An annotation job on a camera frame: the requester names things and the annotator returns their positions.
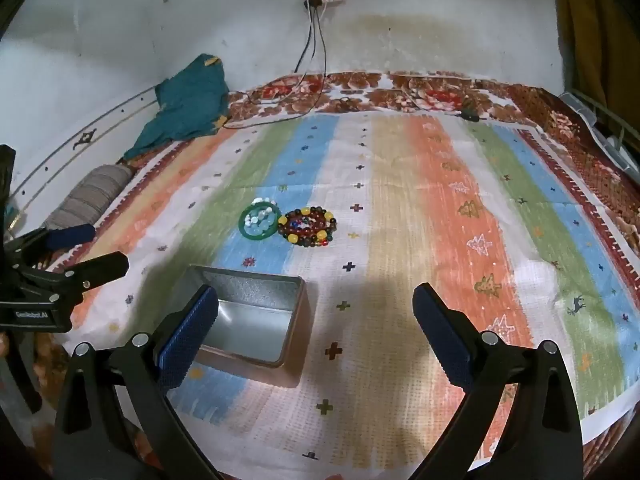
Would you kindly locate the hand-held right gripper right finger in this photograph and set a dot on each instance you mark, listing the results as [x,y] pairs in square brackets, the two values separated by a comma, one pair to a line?
[442,340]

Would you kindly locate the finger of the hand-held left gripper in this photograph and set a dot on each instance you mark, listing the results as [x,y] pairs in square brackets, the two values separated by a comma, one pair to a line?
[105,265]
[70,235]

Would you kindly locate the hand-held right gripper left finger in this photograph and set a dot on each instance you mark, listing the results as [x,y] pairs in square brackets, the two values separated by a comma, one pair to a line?
[187,340]

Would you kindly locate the silver metal tin box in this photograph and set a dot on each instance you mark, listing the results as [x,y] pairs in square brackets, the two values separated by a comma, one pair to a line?
[255,320]

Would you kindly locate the green bangle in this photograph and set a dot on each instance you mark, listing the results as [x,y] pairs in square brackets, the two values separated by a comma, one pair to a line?
[243,228]

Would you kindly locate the grey striped bolster pillow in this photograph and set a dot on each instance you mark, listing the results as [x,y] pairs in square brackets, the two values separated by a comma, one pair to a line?
[90,195]

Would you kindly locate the striped patterned mat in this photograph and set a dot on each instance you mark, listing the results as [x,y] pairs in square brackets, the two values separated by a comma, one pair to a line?
[400,200]

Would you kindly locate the teal cloth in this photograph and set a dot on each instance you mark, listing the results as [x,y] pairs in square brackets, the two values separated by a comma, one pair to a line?
[185,102]

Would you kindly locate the black charger plug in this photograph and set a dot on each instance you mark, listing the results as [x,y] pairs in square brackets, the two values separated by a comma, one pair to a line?
[470,116]

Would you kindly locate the clear plastic container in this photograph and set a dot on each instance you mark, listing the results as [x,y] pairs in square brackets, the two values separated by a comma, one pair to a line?
[605,130]

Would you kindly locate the yellow curtain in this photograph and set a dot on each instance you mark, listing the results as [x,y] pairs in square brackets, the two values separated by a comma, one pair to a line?
[595,25]

